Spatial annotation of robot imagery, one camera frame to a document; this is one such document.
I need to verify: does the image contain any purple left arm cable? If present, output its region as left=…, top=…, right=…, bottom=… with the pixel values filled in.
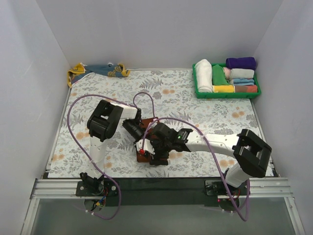
left=67, top=92, right=157, bottom=220

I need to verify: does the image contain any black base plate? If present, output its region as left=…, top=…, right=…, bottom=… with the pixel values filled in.
left=204, top=180, right=247, bottom=197
left=75, top=180, right=118, bottom=197

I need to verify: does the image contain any aluminium frame rail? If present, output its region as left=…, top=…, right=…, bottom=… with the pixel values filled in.
left=21, top=177, right=305, bottom=235

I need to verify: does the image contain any purple rolled towel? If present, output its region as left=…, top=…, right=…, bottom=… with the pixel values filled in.
left=225, top=57, right=257, bottom=70

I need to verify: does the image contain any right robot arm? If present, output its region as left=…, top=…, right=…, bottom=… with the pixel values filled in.
left=144, top=123, right=272, bottom=188

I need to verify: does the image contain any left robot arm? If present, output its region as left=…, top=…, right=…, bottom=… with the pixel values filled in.
left=80, top=100, right=141, bottom=195

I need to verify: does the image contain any green plastic tray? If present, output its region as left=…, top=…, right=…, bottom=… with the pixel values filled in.
left=192, top=64, right=262, bottom=99

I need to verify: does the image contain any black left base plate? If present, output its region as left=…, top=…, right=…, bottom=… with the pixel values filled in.
left=75, top=180, right=118, bottom=197

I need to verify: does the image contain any grey rolled towel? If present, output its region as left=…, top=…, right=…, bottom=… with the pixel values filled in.
left=229, top=68, right=255, bottom=79

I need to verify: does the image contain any white rolled towel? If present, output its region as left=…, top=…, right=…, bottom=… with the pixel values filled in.
left=195, top=59, right=213, bottom=93

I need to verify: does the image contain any blue yellow cloth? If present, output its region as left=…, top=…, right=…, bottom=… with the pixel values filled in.
left=67, top=63, right=131, bottom=88

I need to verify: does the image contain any light blue rolled towel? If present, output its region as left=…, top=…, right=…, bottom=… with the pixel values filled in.
left=230, top=78, right=255, bottom=86

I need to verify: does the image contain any red brown rolled towel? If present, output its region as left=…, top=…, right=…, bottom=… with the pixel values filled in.
left=234, top=85, right=258, bottom=93

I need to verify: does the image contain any pink rolled towel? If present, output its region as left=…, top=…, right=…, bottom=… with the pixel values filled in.
left=223, top=67, right=231, bottom=80

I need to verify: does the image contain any yellow rolled towel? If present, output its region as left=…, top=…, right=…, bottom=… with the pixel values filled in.
left=213, top=85, right=235, bottom=93

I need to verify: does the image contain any floral patterned table mat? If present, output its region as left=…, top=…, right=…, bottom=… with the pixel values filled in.
left=47, top=69, right=261, bottom=178

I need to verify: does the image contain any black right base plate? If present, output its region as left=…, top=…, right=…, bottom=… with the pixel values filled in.
left=204, top=180, right=247, bottom=197

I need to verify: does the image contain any green rolled towel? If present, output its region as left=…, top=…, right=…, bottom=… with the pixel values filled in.
left=212, top=65, right=229, bottom=86

